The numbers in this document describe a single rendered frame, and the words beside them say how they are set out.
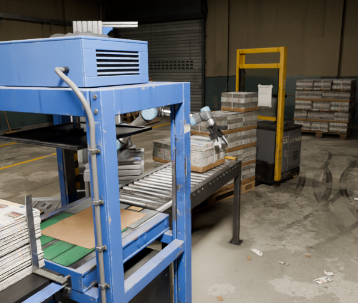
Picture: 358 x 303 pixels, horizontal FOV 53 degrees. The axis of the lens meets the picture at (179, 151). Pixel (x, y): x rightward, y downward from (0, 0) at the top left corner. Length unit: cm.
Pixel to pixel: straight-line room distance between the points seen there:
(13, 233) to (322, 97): 776
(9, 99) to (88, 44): 42
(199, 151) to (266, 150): 252
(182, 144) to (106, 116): 62
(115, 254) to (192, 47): 1022
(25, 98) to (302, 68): 925
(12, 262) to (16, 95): 67
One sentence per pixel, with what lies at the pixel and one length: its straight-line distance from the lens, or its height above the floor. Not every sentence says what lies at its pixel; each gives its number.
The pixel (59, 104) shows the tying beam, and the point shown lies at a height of 149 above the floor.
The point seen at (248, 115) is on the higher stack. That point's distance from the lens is 462.
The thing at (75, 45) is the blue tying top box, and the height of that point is 171.
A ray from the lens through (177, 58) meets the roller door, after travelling 1168.
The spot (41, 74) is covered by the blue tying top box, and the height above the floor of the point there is 160.
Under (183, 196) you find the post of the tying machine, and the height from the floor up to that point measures 96.
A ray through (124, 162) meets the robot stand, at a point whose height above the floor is 80.
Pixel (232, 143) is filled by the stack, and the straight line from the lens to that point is 444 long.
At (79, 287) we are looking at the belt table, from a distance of 168.
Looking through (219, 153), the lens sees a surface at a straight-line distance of 307.
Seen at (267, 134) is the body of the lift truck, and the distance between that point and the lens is 520.
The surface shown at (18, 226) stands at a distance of 157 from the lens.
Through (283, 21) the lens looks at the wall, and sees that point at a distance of 1057.
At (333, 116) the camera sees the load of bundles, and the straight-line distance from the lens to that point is 868.
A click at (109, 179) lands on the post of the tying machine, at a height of 122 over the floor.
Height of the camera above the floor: 163
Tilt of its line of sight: 13 degrees down
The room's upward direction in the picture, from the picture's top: 1 degrees counter-clockwise
